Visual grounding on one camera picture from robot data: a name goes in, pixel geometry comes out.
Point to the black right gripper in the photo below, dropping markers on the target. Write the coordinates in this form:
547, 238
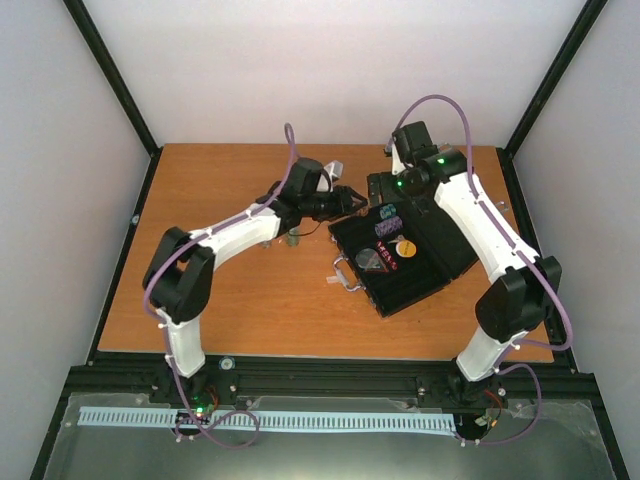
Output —
419, 196

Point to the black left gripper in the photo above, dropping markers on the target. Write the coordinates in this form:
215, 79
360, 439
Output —
344, 205

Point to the green 20 chip stack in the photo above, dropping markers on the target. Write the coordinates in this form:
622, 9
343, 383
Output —
292, 240

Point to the blue chip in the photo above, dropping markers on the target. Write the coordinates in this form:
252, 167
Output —
387, 211

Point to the white dealer button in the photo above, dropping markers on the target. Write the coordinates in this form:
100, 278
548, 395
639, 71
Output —
406, 248

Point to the black poker set case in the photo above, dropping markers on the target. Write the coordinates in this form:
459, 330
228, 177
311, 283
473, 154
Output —
443, 253

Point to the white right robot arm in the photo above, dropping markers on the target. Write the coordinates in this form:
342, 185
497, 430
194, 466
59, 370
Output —
523, 285

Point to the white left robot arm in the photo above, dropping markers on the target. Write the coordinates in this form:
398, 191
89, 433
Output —
178, 282

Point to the black aluminium frame rail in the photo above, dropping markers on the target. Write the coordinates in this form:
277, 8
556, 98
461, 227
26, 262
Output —
422, 383

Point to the white perforated cable strip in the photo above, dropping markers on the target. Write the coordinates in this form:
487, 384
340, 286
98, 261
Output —
273, 421

